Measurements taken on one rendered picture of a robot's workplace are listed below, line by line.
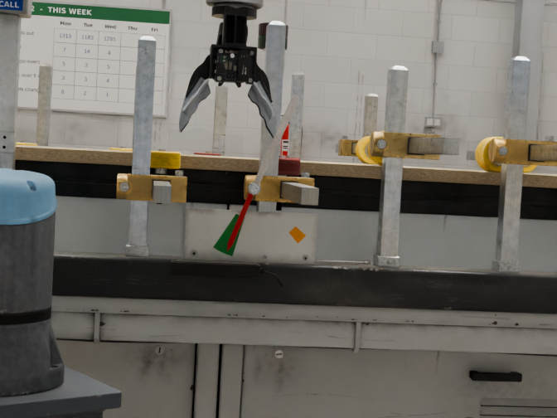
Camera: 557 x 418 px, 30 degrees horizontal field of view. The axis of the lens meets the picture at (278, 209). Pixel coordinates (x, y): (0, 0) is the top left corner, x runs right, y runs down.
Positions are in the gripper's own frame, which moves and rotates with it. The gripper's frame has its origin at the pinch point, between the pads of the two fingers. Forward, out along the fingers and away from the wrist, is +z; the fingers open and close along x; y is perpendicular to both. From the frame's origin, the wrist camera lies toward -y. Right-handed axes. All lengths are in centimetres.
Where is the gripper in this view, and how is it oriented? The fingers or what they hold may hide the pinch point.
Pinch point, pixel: (226, 136)
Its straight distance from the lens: 167.4
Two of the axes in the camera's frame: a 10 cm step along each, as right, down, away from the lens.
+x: 9.9, 0.5, 1.1
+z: -0.6, 10.0, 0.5
